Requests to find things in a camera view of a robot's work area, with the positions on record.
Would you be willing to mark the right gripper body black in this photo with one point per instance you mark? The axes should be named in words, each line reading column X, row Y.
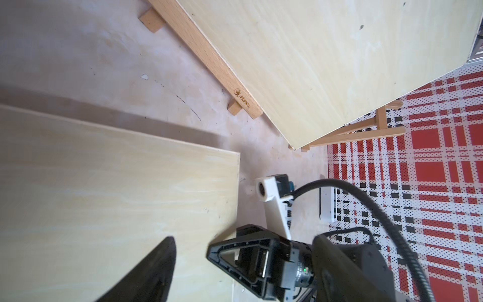
column 268, row 265

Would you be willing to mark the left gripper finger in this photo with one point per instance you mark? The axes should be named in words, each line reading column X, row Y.
column 150, row 279

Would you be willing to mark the plywood board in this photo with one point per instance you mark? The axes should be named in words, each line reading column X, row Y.
column 82, row 204
column 314, row 66

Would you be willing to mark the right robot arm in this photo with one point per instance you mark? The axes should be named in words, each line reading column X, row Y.
column 357, row 272

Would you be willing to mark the left wooden easel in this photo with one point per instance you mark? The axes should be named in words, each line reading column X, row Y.
column 370, row 129

